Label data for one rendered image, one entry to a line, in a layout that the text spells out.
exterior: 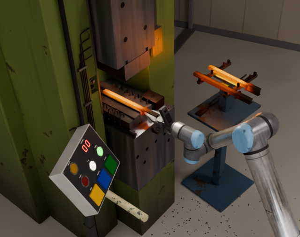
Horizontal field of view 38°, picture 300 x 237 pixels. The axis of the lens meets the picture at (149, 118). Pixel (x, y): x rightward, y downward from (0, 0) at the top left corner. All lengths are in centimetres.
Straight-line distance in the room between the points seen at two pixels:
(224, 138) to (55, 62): 93
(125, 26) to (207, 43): 306
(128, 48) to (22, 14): 53
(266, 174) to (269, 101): 238
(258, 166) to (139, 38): 87
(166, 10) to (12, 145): 123
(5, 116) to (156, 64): 94
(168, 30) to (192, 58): 218
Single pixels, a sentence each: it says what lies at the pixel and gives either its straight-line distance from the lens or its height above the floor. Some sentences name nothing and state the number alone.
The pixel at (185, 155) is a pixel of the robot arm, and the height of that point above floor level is 87.
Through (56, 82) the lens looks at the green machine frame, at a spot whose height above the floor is 138.
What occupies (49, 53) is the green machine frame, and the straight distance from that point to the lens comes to 204.
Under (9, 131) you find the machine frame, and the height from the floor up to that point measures 90.
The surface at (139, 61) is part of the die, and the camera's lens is 229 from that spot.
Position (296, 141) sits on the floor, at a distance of 389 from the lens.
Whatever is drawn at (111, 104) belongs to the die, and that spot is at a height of 99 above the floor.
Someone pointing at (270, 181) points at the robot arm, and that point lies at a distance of 195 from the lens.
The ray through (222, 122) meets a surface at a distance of 281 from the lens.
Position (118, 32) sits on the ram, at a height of 156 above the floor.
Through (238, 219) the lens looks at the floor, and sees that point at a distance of 323.
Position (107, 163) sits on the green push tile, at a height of 103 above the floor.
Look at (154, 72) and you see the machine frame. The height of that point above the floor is 106.
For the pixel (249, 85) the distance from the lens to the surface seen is 266.
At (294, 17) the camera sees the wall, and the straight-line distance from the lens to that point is 498.
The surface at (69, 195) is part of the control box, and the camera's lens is 200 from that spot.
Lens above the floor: 255
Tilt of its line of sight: 40 degrees down
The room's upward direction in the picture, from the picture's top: 3 degrees counter-clockwise
